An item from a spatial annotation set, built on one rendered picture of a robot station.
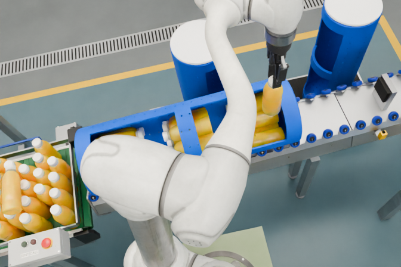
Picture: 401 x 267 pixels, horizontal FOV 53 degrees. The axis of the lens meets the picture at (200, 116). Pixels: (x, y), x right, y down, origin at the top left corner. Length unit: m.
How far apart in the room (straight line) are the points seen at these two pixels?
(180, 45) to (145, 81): 1.23
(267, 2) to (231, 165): 0.47
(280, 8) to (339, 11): 1.13
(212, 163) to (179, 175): 0.07
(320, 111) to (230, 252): 0.79
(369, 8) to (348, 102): 0.50
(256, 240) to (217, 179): 0.83
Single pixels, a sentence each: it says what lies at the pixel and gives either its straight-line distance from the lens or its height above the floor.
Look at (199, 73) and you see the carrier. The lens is 1.99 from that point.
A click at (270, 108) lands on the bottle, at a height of 1.30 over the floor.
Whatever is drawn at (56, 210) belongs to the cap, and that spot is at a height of 1.10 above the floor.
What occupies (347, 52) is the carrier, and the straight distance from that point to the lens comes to 2.26.
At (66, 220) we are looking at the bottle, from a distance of 1.76.
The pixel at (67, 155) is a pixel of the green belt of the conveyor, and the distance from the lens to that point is 2.01.
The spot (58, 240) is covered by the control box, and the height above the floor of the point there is 1.10.
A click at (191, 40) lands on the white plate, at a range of 2.02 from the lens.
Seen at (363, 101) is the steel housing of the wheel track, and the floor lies 0.93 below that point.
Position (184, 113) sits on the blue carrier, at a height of 1.23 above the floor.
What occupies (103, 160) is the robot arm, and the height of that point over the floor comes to 1.90.
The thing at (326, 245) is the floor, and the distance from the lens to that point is 2.68.
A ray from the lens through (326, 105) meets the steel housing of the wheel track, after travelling 1.95.
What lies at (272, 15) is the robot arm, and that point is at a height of 1.80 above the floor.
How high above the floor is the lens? 2.58
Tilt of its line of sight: 61 degrees down
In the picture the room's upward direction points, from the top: 12 degrees counter-clockwise
